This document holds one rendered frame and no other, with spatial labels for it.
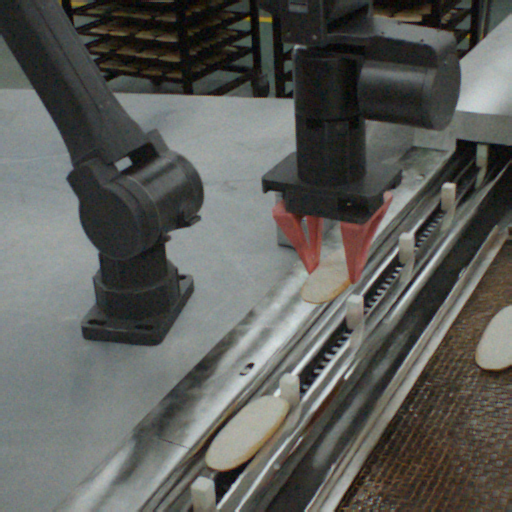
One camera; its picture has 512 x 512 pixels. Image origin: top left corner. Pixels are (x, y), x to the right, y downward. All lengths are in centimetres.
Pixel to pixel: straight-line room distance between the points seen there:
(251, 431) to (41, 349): 29
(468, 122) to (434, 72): 54
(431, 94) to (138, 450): 35
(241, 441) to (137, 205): 25
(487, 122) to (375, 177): 47
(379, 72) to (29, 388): 44
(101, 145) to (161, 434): 28
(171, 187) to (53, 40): 17
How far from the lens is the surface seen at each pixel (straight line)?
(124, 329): 94
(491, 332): 79
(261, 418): 77
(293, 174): 78
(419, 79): 69
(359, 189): 75
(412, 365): 77
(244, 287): 102
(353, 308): 90
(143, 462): 74
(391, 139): 140
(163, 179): 90
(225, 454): 74
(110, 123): 90
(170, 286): 96
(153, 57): 374
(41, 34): 91
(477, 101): 126
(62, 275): 109
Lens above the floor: 133
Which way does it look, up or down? 28 degrees down
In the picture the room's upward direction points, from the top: 4 degrees counter-clockwise
